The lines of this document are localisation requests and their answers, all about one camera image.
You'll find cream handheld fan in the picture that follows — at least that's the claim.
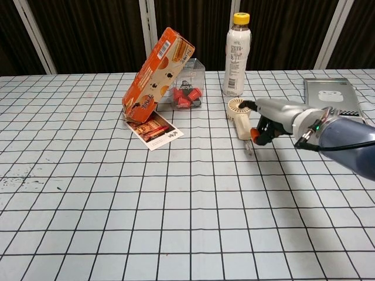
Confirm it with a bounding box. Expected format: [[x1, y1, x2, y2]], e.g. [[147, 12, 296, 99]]
[[227, 98, 255, 156]]

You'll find printed postcard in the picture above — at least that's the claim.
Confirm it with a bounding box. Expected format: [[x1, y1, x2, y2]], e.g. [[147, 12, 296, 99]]
[[126, 114, 185, 152]]

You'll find orange cardboard snack box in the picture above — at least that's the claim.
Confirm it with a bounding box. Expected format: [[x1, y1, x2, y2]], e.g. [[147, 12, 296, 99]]
[[121, 27, 196, 124]]

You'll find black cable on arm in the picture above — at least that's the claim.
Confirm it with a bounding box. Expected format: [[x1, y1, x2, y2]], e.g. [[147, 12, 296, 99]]
[[294, 133, 375, 153]]

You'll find white bottle yellow cap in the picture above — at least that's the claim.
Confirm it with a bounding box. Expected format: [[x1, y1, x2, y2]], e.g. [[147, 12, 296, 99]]
[[221, 12, 253, 97]]

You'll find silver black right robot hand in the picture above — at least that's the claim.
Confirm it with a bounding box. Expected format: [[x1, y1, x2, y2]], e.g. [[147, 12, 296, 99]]
[[238, 98, 306, 146]]

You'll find blue checked tablecloth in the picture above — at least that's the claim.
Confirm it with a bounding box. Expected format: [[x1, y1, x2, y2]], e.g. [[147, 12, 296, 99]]
[[0, 68, 375, 281]]

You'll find grey earbuds packaging box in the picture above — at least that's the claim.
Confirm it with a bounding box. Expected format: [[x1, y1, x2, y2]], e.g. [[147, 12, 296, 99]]
[[303, 77, 367, 118]]

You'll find clear plastic capsule box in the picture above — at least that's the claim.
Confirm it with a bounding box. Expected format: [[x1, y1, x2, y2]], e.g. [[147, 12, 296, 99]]
[[168, 57, 206, 111]]

